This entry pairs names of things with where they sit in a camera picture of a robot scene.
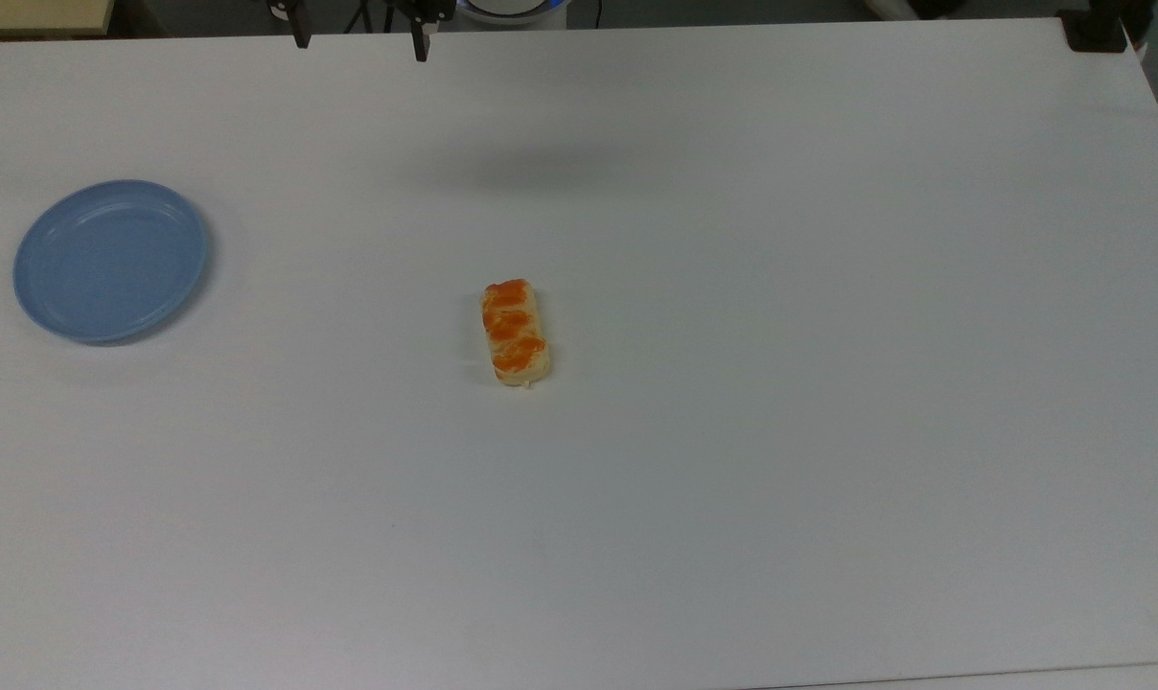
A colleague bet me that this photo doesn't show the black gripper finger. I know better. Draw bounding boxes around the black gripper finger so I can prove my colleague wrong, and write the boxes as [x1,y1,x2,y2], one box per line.
[268,0,313,50]
[407,0,454,63]

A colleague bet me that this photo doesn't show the orange glazed bread loaf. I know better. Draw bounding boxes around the orange glazed bread loaf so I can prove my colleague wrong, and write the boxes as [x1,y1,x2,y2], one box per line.
[481,279,552,388]

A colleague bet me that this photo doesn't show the blue round plate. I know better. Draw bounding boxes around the blue round plate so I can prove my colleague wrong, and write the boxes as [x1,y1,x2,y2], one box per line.
[12,179,209,346]

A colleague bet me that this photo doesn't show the black tripod legs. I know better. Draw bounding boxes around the black tripod legs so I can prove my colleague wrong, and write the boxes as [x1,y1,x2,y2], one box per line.
[343,0,400,35]

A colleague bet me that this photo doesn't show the beige wooden table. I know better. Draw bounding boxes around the beige wooden table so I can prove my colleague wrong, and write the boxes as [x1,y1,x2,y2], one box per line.
[0,0,116,38]

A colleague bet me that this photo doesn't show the black table clamp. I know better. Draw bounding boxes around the black table clamp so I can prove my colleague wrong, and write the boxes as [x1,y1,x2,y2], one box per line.
[1057,0,1156,54]

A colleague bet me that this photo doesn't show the white robot base blue ring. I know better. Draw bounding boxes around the white robot base blue ring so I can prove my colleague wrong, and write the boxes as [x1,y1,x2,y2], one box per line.
[454,0,572,31]

